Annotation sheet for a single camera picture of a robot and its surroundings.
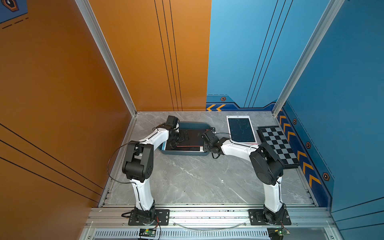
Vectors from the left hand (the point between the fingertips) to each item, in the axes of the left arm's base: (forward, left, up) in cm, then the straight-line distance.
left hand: (185, 137), depth 98 cm
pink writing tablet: (+11, -40, -6) cm, 42 cm away
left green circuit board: (-51, +14, -8) cm, 53 cm away
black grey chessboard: (+2, -61, -2) cm, 61 cm away
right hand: (-4, -14, -4) cm, 15 cm away
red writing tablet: (-2, -7, -4) cm, 8 cm away
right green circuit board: (-51, -47, -7) cm, 69 cm away
